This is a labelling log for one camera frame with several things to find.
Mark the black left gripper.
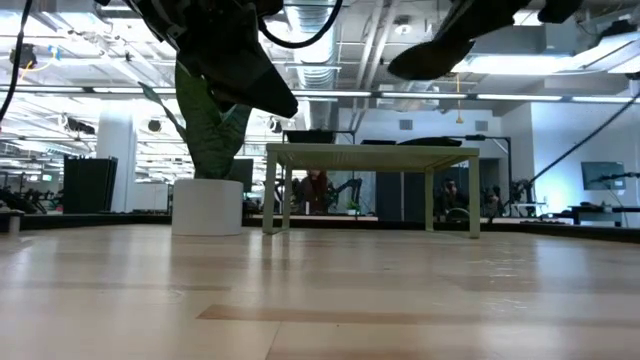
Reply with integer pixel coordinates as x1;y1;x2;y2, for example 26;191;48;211
132;0;300;120

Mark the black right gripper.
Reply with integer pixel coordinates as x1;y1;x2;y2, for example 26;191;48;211
388;0;532;81

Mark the black leaf-shaped mini plate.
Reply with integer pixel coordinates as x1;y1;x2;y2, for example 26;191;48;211
398;135;465;148

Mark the yellow hanging pendant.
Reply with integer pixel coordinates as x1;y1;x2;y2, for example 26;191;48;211
453;74;465;125

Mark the green snake plant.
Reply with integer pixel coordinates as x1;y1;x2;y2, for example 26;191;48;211
137;62;254;181

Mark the ceiling light strip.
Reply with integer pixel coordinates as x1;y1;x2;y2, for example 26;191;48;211
299;89;374;98
475;93;565;102

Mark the black monitor screen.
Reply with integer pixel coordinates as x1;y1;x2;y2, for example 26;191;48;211
229;158;255;194

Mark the green perforated metal riser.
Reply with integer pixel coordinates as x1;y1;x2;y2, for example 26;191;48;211
263;142;482;240

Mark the person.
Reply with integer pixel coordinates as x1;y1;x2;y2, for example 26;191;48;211
433;177;469;221
297;168;331;215

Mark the white round plant pot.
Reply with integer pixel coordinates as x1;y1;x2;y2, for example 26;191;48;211
170;178;245;237

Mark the white building column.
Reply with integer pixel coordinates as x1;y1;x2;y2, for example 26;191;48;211
95;112;138;214

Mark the black ribbed cabinet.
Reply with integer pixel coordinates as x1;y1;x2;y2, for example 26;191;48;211
62;155;120;215

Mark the black background desk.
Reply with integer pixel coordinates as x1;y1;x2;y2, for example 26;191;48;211
542;202;640;227

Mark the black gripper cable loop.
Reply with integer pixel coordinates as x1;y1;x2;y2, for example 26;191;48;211
257;0;346;50

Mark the silver ceiling air duct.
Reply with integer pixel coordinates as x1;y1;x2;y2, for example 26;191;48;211
285;3;342;132

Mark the black background rig frame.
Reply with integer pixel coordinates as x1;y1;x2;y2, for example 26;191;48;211
463;133;513;204

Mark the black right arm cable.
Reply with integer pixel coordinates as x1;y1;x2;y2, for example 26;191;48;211
528;93;640;185

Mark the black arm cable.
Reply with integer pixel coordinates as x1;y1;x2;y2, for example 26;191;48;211
0;0;34;124
528;93;640;185

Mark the black aluminium rig frame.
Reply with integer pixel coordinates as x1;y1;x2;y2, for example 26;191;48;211
0;212;640;245

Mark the wall-mounted monitor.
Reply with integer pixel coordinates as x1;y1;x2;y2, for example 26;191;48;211
580;160;627;191

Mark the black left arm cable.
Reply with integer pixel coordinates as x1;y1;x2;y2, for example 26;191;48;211
0;0;34;124

